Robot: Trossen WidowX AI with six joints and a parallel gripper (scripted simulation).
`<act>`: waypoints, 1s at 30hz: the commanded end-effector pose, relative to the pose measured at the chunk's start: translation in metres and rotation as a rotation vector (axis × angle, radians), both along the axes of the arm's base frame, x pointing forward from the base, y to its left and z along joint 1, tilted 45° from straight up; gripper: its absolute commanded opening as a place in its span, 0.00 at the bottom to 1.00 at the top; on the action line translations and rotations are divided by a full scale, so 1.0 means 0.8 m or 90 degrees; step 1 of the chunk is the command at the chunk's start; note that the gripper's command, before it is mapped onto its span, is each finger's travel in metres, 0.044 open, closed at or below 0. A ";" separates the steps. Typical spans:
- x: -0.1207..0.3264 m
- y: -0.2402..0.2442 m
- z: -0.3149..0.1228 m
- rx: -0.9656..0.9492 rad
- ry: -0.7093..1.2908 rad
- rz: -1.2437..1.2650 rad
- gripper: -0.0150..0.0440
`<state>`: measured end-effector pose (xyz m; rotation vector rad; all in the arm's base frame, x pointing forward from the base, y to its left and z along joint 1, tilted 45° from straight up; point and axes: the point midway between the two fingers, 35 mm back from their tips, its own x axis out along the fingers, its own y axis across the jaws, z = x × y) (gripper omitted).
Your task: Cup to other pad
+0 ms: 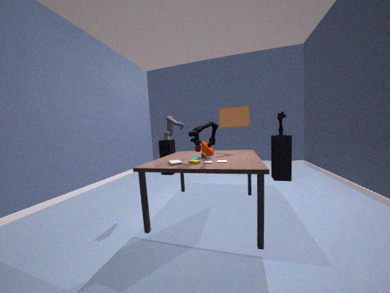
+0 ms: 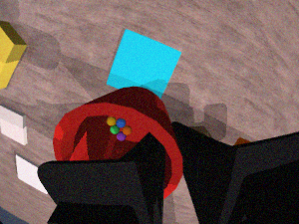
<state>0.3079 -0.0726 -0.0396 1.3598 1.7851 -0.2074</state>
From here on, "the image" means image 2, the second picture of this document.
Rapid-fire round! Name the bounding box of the red cup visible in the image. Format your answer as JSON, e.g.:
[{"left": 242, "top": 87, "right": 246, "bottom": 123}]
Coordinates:
[{"left": 53, "top": 87, "right": 184, "bottom": 199}]

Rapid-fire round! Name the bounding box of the yellow rectangular block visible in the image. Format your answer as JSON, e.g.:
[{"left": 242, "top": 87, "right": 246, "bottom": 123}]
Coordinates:
[{"left": 0, "top": 20, "right": 28, "bottom": 89}]

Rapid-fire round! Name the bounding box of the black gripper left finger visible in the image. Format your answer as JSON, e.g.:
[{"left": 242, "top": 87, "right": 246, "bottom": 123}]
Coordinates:
[{"left": 37, "top": 132, "right": 165, "bottom": 224}]

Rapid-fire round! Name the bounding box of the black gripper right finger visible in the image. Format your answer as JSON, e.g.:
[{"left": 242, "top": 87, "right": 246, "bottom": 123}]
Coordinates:
[{"left": 171, "top": 122, "right": 299, "bottom": 224}]

